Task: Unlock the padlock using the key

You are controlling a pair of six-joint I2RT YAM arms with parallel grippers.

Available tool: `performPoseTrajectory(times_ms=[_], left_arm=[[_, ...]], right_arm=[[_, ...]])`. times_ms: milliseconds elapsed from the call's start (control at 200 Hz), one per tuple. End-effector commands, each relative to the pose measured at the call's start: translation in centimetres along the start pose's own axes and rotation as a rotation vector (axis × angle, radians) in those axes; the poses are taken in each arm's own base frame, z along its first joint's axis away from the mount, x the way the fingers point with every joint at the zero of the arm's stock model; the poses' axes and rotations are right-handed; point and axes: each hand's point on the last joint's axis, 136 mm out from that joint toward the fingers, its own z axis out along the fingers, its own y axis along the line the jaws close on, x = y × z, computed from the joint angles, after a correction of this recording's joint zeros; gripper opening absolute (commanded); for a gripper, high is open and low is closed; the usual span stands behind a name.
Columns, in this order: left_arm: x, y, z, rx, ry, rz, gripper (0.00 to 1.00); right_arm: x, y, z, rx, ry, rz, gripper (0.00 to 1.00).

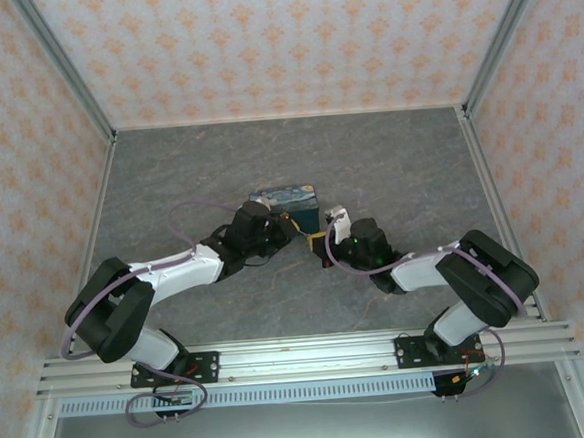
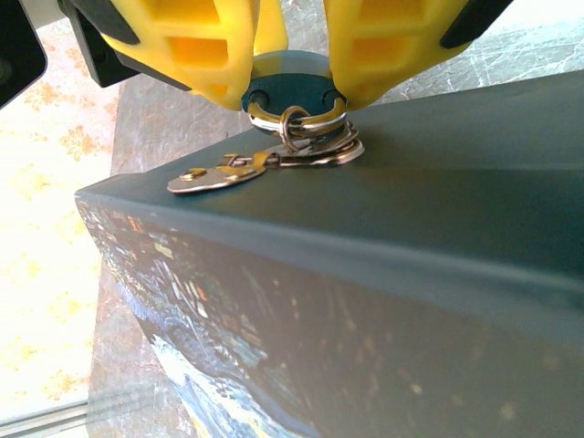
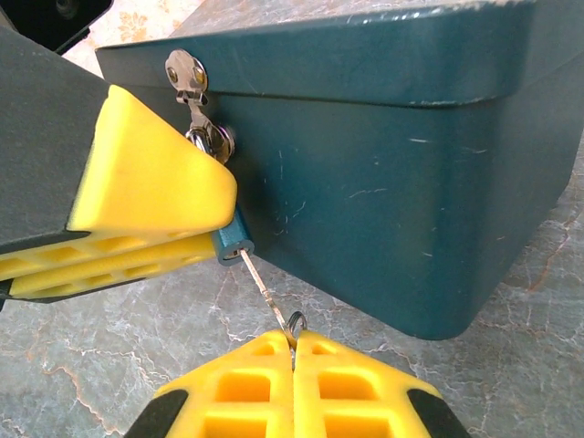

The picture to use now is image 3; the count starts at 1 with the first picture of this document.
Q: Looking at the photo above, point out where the starry night tin box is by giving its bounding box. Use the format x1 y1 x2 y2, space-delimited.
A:
94 0 584 342

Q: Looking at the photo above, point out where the small blue padlock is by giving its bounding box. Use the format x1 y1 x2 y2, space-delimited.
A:
183 126 256 268

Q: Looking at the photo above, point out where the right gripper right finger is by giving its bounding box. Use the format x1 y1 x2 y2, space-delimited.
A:
293 328 472 438

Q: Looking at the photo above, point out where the silver key ring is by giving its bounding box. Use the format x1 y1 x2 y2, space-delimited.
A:
286 308 309 335

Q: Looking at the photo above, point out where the silver box hasp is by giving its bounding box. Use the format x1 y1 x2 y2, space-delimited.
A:
164 47 237 165

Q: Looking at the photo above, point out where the silver key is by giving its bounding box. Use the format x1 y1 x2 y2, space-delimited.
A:
235 245 297 344

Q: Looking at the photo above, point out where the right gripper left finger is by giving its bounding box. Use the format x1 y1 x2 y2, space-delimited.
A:
121 328 294 438

